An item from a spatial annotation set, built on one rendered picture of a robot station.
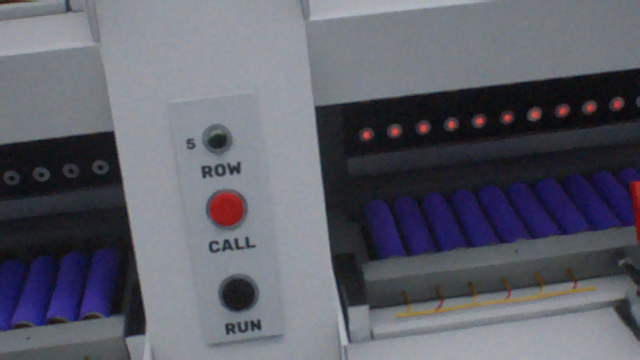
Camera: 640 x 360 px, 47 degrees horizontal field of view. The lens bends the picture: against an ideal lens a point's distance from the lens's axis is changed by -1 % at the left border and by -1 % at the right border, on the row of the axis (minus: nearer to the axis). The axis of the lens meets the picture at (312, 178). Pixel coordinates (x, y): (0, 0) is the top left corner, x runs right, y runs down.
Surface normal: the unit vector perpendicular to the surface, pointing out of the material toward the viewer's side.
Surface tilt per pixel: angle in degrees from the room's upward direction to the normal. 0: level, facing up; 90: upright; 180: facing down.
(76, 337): 20
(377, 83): 110
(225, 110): 90
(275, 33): 90
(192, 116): 90
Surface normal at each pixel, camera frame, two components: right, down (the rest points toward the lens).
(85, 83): 0.11, 0.52
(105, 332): -0.07, -0.84
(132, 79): 0.08, 0.20
